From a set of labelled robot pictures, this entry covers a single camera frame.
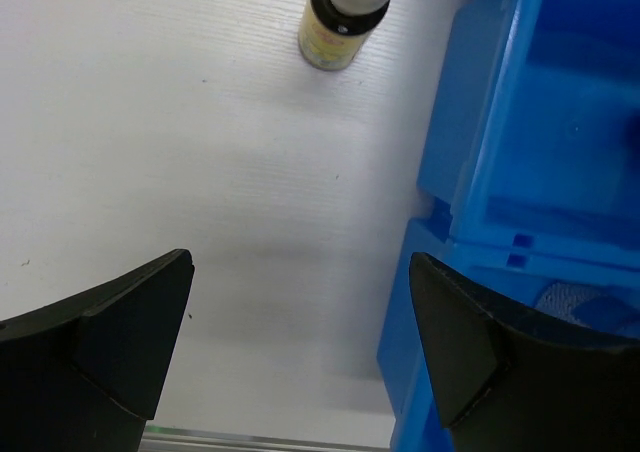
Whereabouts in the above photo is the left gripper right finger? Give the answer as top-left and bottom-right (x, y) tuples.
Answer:
(409, 253), (639, 451)

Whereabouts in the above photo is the aluminium front rail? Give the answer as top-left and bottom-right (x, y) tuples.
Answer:
(138, 426), (388, 452)

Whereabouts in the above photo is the silver-cap shaker bottle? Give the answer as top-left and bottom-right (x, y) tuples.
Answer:
(534, 282), (639, 339)

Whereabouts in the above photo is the blue three-compartment plastic bin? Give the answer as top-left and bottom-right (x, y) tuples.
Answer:
(377, 0), (639, 451)

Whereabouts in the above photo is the gold-cap yellow bottle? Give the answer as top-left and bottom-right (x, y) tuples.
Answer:
(298, 0), (391, 71)

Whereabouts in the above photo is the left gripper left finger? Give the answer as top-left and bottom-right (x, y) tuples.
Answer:
(1, 249), (194, 451)

